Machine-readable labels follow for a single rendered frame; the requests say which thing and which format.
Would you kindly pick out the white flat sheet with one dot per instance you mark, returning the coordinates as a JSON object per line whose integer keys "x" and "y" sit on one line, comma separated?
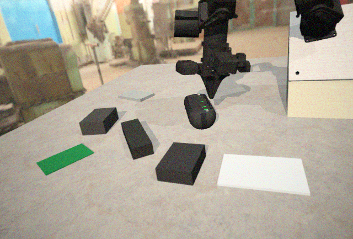
{"x": 277, "y": 174}

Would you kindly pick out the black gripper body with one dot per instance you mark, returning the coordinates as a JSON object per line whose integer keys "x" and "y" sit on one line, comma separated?
{"x": 189, "y": 67}

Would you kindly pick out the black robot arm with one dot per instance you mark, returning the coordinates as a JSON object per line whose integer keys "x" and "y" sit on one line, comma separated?
{"x": 318, "y": 22}

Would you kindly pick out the dark grey controller unit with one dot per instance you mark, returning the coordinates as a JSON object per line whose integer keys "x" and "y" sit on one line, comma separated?
{"x": 201, "y": 113}

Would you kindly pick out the flat green rectangular plate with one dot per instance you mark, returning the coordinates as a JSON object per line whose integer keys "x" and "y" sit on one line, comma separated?
{"x": 64, "y": 158}

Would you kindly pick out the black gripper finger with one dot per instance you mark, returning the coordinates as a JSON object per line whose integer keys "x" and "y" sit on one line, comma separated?
{"x": 217, "y": 80}
{"x": 208, "y": 82}

